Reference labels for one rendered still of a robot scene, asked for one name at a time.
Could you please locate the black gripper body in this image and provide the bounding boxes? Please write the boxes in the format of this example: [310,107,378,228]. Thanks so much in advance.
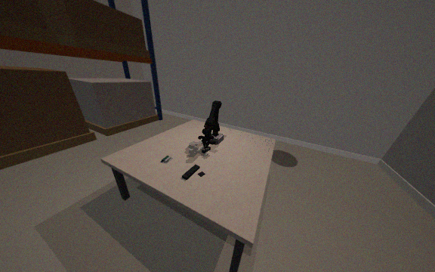
[198,134,216,144]

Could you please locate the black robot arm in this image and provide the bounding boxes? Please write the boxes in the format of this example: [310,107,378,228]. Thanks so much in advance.
[202,100,221,137]

